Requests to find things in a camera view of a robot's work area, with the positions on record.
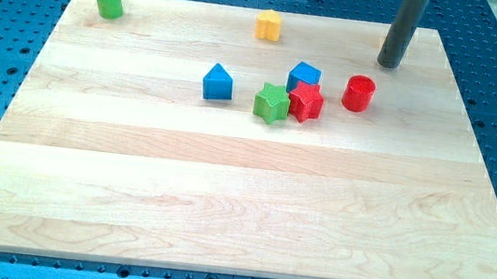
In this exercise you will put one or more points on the blue triangle block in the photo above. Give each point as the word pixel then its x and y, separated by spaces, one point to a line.
pixel 217 84

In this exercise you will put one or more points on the wooden board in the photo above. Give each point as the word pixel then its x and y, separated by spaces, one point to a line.
pixel 109 152

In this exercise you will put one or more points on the green star block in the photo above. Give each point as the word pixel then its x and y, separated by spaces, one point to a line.
pixel 271 103

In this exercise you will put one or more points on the red star block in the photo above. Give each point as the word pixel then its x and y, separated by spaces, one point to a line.
pixel 306 101

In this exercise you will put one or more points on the blue cube block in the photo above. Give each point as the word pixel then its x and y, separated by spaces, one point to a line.
pixel 303 72

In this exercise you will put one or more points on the yellow heart block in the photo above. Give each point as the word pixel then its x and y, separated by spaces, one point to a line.
pixel 268 25

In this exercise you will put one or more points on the red cylinder block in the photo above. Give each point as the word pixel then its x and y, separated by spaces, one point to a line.
pixel 358 93

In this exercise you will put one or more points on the green cylinder block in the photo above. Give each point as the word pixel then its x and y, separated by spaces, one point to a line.
pixel 110 9

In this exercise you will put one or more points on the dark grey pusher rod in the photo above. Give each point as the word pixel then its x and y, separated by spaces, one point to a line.
pixel 401 32

